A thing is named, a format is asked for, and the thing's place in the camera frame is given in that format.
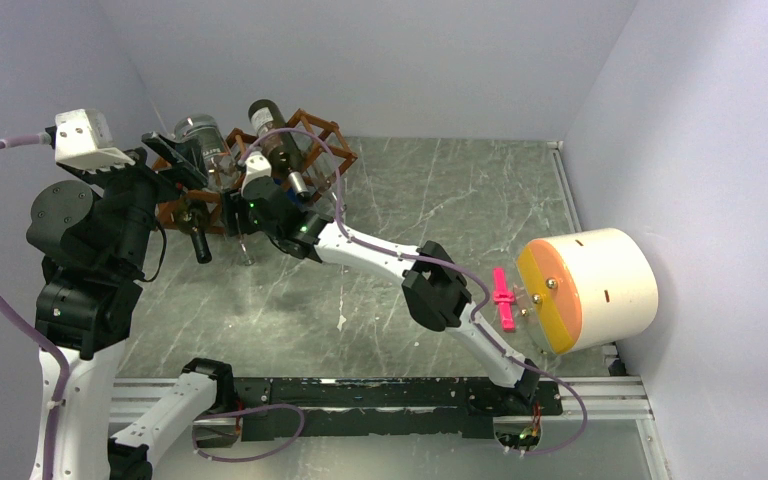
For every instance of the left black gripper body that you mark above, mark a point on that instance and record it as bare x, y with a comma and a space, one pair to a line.
136, 189

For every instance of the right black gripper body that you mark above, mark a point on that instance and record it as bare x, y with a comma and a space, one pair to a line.
234, 204

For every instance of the clear bottle with silver cap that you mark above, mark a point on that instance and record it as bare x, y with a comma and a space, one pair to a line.
218, 159

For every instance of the olive wine bottle black top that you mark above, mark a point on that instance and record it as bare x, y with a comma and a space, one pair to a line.
280, 149

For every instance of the dark green wine bottle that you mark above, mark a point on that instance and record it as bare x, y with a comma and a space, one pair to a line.
193, 220

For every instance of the blue square Blue Dash bottle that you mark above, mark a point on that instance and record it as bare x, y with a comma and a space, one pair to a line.
287, 183

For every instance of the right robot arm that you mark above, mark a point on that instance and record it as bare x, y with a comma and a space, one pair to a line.
434, 288

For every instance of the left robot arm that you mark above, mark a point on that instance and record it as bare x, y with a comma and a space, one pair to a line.
93, 232

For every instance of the brown wooden wine rack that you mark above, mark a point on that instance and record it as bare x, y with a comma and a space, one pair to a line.
327, 131

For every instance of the pink plastic piece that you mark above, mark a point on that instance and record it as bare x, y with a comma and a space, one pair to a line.
504, 300

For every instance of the white cylinder with orange lid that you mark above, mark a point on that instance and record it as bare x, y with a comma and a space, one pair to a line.
585, 289

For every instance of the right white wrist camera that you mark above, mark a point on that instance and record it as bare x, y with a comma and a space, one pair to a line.
256, 166

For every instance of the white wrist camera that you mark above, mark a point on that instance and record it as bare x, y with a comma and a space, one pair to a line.
256, 166
83, 141

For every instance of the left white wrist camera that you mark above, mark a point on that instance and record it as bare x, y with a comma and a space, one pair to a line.
83, 141

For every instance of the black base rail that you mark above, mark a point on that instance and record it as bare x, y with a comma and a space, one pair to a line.
318, 407

